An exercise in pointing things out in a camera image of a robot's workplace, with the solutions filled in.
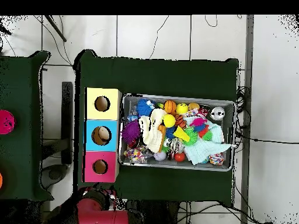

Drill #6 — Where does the pink ball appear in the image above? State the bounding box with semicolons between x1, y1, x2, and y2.
0;109;16;135

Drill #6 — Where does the yellow sponge block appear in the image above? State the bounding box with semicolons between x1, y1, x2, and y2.
172;125;191;142

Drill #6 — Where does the grey metal rail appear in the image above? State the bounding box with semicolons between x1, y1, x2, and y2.
240;15;255;224

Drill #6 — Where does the silver drink can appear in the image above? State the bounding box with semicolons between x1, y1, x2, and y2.
210;106;225;121

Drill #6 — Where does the black stand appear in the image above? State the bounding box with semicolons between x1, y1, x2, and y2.
61;81;74;165

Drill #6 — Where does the mint green muslin cloth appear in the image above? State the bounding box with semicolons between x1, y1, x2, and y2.
183;115;234;166

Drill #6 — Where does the orange toy basketball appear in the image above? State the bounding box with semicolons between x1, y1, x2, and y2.
164;100;178;114

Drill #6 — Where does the green puffer ball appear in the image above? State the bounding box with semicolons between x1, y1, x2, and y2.
183;127;199;146

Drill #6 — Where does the dark green tablecloth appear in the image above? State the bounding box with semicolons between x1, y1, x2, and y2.
73;49;239;203
0;50;55;202

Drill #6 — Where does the black cable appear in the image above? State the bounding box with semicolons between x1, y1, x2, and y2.
235;132;299;145

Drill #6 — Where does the purple spiky ball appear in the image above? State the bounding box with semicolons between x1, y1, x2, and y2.
121;120;141;144

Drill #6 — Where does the clear mesh bin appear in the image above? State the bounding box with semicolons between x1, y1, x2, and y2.
118;93;237;173

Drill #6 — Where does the orange striped tiger plush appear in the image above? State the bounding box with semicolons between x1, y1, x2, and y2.
175;114;187;130

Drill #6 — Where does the yellow smiley ball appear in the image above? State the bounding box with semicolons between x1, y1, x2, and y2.
176;103;189;115

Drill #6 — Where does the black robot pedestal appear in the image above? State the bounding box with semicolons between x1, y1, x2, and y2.
128;200;180;224

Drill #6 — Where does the blue fuzzy ball with eyes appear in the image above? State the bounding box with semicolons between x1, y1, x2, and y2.
136;98;155;117

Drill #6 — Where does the cream muslin cloth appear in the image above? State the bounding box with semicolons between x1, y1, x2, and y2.
138;108;168;154

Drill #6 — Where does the yellow tennis ball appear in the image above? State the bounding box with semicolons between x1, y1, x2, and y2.
162;113;176;128

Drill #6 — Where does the wooden box with three holes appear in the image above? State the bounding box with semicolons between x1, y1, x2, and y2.
82;87;123;183

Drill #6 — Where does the black rod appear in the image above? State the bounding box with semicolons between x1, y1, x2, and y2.
44;15;67;43

